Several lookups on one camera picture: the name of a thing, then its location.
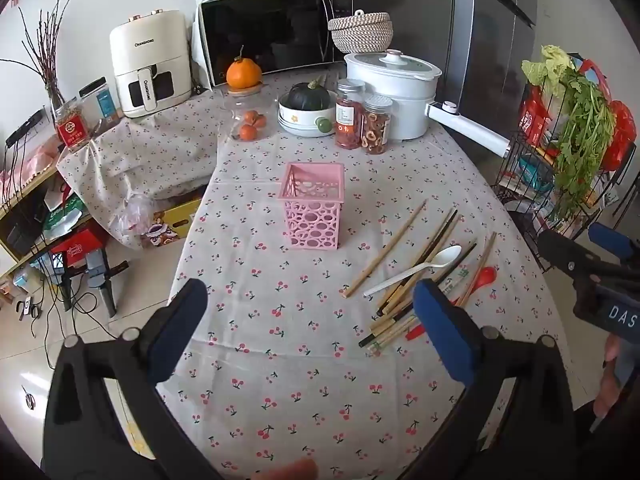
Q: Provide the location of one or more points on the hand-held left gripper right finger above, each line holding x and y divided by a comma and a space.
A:
442, 332

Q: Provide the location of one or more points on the cherry print tablecloth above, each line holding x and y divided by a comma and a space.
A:
300, 360

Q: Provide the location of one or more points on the thick light wooden chopstick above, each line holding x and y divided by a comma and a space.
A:
385, 249

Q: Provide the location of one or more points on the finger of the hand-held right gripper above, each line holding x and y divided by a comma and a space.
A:
562, 251
607, 241

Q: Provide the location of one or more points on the black power strip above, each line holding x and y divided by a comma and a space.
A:
22, 130

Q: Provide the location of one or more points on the blue label glass jar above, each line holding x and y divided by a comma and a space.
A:
102, 107

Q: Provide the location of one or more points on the jar of dried fruit slices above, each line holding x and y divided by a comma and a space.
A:
376, 130

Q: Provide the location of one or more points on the black microwave oven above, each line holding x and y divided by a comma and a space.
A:
270, 30

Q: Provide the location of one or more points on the large orange with stem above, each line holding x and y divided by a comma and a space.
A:
244, 74

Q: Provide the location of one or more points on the woven lidded basket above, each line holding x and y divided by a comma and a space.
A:
361, 32

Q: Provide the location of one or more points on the wooden shelf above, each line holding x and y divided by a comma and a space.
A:
30, 200

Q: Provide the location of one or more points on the yellow printed cardboard box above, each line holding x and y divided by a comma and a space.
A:
175, 217

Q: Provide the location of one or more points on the napa cabbage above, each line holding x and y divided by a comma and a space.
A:
542, 70

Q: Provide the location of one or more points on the red plastic spoon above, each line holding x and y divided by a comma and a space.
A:
485, 278

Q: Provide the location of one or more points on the dark green squash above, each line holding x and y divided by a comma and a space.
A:
307, 96

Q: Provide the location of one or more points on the pink perforated utensil basket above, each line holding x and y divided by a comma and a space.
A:
312, 210

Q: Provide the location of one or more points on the red label glass jar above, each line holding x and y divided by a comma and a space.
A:
72, 127

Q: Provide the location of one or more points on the clear plastic bag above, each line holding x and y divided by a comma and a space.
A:
132, 217

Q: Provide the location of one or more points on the red box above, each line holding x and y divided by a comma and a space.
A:
75, 250

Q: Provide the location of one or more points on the jar of red dried fruit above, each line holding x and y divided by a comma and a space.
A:
347, 120

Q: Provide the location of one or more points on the white electric cooking pot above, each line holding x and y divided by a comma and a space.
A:
405, 107

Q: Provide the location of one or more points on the small tangerine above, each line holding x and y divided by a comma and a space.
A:
260, 121
249, 117
248, 132

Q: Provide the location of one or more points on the scissors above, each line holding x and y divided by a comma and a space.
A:
28, 396

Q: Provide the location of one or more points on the leafy green herbs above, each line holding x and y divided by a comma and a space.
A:
582, 135

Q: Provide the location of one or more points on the person's right hand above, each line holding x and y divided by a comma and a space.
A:
611, 380

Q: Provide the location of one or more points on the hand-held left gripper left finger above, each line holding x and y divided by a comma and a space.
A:
176, 332

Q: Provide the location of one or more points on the glass jar with wooden lid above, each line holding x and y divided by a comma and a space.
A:
235, 110

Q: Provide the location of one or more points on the bare twig branches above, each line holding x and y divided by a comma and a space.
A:
45, 45

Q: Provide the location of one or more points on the cream air fryer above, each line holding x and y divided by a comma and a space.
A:
150, 55

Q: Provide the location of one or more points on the person's left hand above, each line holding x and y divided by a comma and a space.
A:
292, 471

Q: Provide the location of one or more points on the red snack bag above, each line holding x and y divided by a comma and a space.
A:
534, 115

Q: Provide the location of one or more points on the grey refrigerator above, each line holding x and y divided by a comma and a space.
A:
480, 35

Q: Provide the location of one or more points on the white bowl with green knob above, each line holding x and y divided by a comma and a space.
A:
300, 122

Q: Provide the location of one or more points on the pile of mixed chopsticks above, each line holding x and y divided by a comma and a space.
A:
435, 240

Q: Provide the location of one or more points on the black plug adapter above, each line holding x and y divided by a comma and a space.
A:
197, 89

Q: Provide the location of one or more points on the cherry print cabinet cloth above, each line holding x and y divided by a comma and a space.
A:
150, 155

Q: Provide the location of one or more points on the red plastic bag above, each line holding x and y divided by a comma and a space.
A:
620, 132

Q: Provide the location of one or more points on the white plastic spoon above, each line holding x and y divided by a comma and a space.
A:
440, 259

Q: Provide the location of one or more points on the pink plastic bag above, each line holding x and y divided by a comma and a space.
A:
30, 157

